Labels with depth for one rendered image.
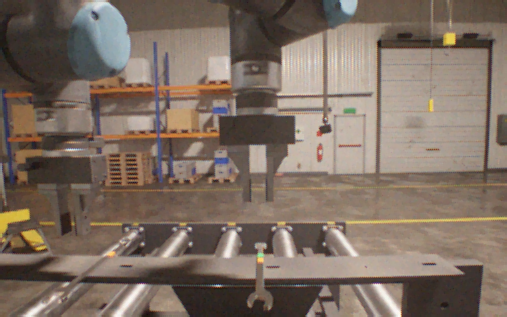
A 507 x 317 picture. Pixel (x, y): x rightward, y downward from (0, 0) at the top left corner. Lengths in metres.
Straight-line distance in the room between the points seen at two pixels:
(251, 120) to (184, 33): 10.26
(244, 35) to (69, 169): 0.39
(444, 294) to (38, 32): 0.85
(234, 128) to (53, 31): 0.27
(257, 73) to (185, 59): 9.95
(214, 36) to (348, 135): 6.09
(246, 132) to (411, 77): 10.77
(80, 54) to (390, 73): 10.62
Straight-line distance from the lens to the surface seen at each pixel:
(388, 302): 1.01
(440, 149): 11.58
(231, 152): 0.45
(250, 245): 1.61
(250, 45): 0.44
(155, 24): 11.13
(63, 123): 0.55
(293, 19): 0.36
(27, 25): 0.42
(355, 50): 10.61
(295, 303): 0.67
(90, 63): 0.37
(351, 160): 10.10
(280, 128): 0.44
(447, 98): 11.75
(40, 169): 0.60
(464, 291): 0.78
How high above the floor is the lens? 1.45
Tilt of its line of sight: 5 degrees down
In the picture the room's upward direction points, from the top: 1 degrees counter-clockwise
